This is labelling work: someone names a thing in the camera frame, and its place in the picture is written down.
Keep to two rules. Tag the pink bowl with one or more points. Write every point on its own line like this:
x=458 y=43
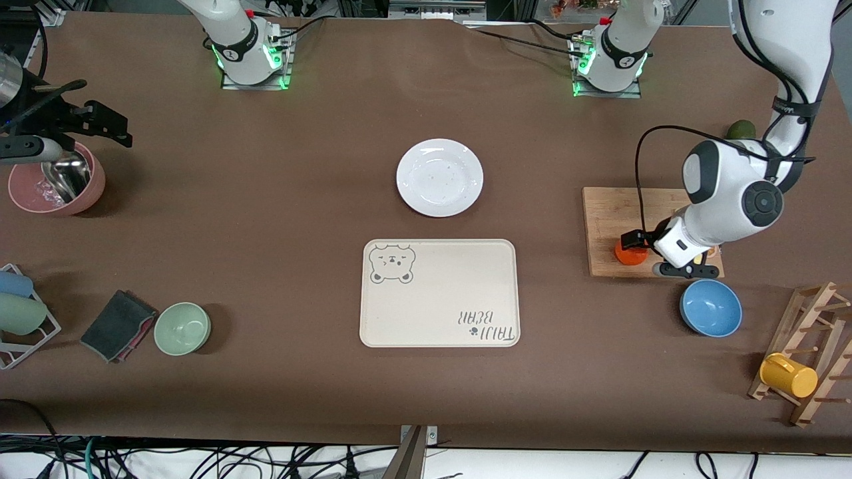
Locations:
x=93 y=183

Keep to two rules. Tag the metal scoop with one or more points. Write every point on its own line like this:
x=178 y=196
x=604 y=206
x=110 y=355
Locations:
x=66 y=176

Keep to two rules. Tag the blue bowl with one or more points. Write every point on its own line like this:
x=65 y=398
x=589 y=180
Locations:
x=711 y=308

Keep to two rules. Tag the yellow mug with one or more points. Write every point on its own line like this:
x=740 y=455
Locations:
x=792 y=378

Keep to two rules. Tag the white round plate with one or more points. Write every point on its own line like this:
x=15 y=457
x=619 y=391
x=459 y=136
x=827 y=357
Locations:
x=439 y=177

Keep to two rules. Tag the pink folded cloth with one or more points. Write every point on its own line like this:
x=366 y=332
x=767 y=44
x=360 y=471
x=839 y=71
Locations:
x=141 y=336

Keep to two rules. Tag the wooden mug rack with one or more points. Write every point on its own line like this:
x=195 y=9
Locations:
x=822 y=313

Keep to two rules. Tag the grey metal frame block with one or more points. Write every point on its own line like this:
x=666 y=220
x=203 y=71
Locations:
x=432 y=8

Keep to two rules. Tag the pale green bowl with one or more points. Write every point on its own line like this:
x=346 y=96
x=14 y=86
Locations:
x=182 y=328

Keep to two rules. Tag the clear crumpled plastic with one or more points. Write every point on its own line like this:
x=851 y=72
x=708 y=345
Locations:
x=45 y=194

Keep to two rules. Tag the wooden cutting board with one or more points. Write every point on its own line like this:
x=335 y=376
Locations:
x=612 y=213

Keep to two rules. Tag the dark green avocado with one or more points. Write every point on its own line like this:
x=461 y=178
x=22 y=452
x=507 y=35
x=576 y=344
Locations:
x=741 y=129

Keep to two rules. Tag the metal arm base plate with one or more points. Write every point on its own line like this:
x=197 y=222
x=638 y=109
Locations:
x=632 y=92
x=283 y=73

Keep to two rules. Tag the orange fruit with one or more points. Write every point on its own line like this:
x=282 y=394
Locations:
x=629 y=258

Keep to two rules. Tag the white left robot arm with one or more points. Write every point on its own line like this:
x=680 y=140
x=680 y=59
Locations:
x=725 y=193

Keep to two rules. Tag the dark grey folded cloth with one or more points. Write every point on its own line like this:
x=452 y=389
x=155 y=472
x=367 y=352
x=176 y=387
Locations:
x=116 y=322

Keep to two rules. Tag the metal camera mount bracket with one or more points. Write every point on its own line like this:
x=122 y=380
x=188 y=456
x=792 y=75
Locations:
x=413 y=456

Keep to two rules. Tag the cream bear print tray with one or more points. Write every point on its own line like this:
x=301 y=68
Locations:
x=439 y=293

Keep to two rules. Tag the light blue cup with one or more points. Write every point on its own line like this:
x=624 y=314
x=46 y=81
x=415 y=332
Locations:
x=13 y=283

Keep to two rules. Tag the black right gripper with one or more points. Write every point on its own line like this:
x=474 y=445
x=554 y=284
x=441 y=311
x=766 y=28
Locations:
x=61 y=114

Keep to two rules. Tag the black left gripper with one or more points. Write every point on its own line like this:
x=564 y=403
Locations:
x=644 y=237

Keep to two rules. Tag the aluminium frame rail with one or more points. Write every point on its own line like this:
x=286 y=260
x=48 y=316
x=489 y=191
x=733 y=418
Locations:
x=53 y=16

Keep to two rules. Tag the pale green cup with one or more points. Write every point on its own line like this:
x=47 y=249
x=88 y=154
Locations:
x=20 y=314

